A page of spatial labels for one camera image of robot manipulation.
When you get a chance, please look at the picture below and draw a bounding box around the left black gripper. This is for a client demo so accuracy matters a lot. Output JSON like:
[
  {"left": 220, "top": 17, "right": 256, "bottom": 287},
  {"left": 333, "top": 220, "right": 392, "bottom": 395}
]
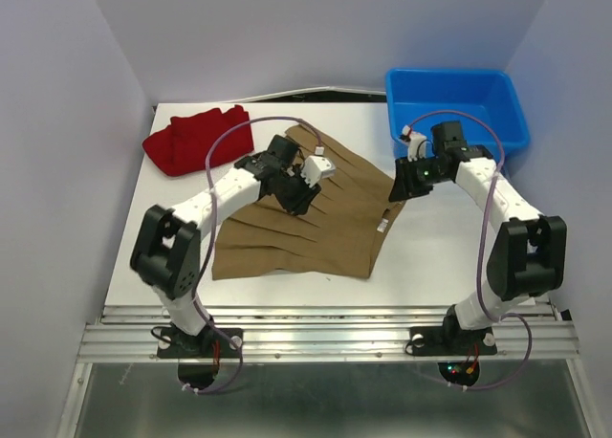
[{"left": 274, "top": 164, "right": 321, "bottom": 217}]

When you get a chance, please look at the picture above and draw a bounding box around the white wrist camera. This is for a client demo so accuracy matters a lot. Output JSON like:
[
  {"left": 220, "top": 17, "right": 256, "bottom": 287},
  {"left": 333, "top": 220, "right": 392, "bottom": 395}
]
[
  {"left": 300, "top": 155, "right": 336, "bottom": 187},
  {"left": 400, "top": 126, "right": 428, "bottom": 161}
]

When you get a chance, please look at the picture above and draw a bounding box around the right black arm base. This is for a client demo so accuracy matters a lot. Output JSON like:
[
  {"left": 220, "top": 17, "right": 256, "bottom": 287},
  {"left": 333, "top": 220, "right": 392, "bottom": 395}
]
[{"left": 404, "top": 323, "right": 497, "bottom": 358}]

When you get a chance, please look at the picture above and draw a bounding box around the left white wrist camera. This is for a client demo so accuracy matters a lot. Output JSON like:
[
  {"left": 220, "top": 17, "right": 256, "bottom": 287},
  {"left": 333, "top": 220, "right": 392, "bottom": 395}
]
[{"left": 300, "top": 155, "right": 336, "bottom": 187}]

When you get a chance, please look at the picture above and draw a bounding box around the tan skirt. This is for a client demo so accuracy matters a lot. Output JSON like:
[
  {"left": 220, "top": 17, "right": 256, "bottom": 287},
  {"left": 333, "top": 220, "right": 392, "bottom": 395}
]
[{"left": 212, "top": 135, "right": 404, "bottom": 280}]

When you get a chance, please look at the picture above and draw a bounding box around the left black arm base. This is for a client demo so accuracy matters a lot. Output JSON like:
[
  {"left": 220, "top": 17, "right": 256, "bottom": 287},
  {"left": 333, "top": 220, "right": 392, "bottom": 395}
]
[{"left": 150, "top": 324, "right": 239, "bottom": 360}]

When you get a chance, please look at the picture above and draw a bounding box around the blue plastic bin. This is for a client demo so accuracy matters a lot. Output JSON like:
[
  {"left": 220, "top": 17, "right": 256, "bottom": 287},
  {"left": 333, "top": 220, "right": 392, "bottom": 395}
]
[{"left": 385, "top": 68, "right": 530, "bottom": 159}]

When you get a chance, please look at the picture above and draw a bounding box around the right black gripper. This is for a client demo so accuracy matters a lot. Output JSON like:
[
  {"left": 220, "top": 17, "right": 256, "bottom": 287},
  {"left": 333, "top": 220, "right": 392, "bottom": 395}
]
[{"left": 386, "top": 154, "right": 448, "bottom": 203}]

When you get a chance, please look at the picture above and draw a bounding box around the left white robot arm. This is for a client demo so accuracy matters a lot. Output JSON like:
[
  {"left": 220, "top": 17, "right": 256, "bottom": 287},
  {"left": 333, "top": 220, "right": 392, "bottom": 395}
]
[{"left": 130, "top": 135, "right": 336, "bottom": 356}]

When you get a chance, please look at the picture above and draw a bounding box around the red skirt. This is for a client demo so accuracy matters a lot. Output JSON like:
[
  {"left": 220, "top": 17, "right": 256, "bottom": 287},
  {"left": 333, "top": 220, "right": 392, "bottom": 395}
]
[{"left": 142, "top": 105, "right": 254, "bottom": 177}]

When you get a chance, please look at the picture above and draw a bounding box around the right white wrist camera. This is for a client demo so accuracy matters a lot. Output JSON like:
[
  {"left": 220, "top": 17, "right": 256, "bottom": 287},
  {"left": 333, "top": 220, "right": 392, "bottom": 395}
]
[{"left": 400, "top": 126, "right": 428, "bottom": 161}]

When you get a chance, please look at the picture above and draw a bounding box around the aluminium mounting rail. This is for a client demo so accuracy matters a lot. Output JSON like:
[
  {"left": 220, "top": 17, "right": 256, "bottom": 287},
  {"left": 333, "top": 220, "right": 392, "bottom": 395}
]
[{"left": 77, "top": 304, "right": 579, "bottom": 364}]

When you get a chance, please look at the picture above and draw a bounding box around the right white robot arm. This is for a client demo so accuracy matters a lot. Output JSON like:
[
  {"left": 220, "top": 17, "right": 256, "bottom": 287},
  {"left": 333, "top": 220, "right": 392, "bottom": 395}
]
[{"left": 389, "top": 120, "right": 567, "bottom": 352}]

